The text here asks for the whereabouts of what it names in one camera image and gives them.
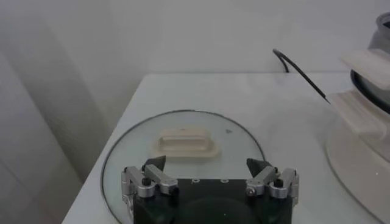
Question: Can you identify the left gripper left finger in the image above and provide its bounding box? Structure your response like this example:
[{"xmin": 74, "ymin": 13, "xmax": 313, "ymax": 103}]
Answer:
[{"xmin": 121, "ymin": 155, "xmax": 179, "ymax": 199}]

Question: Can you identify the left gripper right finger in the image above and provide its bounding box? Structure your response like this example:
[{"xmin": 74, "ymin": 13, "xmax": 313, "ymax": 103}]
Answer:
[{"xmin": 245, "ymin": 157, "xmax": 300, "ymax": 200}]

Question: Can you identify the round glass pot lid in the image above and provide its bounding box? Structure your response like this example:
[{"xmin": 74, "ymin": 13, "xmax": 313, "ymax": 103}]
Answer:
[{"xmin": 100, "ymin": 109, "xmax": 266, "ymax": 224}]

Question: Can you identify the black pot power cable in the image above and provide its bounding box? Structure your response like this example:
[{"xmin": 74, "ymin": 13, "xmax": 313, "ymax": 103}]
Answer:
[{"xmin": 272, "ymin": 47, "xmax": 332, "ymax": 105}]

